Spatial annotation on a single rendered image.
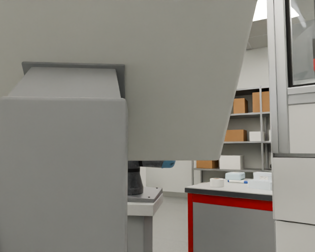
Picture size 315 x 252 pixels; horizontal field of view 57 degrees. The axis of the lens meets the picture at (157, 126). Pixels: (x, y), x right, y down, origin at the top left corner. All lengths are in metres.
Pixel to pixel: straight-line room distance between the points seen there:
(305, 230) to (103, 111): 0.51
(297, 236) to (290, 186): 0.10
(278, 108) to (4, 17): 0.56
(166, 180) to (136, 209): 5.06
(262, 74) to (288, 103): 4.96
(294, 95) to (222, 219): 0.92
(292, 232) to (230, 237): 0.81
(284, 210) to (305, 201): 0.05
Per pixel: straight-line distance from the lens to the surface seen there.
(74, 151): 0.38
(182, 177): 5.96
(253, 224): 1.45
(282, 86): 0.71
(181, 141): 0.54
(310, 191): 0.70
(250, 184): 1.56
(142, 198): 1.10
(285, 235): 0.73
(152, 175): 6.26
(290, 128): 0.70
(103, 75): 0.43
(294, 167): 0.70
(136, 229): 1.13
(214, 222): 1.52
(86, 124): 0.38
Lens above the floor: 0.95
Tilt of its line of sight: 5 degrees up
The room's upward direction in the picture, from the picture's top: straight up
